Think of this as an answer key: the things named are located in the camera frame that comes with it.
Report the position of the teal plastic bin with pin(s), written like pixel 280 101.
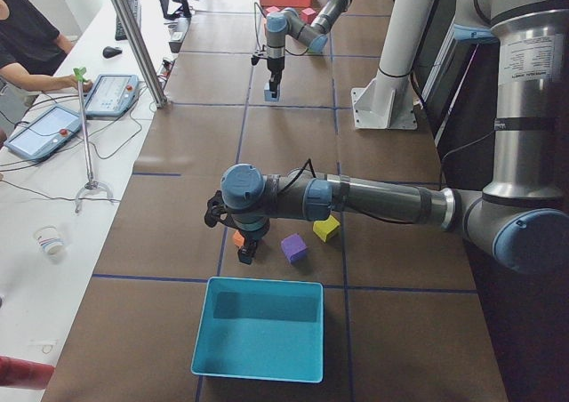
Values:
pixel 261 329

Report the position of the light blue block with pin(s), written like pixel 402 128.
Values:
pixel 271 93

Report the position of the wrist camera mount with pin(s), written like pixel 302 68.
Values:
pixel 257 56
pixel 216 212

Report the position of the seated person black shirt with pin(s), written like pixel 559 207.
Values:
pixel 32 49

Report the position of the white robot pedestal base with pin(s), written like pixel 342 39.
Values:
pixel 386 103

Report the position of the paper cup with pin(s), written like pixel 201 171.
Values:
pixel 50 242

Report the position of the aluminium frame post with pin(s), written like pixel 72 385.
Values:
pixel 140 51

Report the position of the near teach pendant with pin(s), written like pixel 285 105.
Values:
pixel 47 133

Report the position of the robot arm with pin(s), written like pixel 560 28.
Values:
pixel 313 35
pixel 514 218

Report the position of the orange foam block left side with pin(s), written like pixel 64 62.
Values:
pixel 238 239

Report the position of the purple foam block left side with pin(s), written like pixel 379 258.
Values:
pixel 294 248

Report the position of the metal reacher grabber tool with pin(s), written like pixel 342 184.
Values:
pixel 91 186

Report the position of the far teach pendant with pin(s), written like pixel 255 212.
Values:
pixel 111 96

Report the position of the yellow foam block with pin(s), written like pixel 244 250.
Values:
pixel 327 229

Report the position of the teach pendant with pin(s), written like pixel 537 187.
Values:
pixel 111 96
pixel 47 133

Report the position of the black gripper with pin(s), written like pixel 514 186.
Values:
pixel 253 236
pixel 275 67

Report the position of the red object at edge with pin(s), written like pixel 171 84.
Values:
pixel 24 374

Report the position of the black computer mouse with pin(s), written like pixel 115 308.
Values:
pixel 111 51

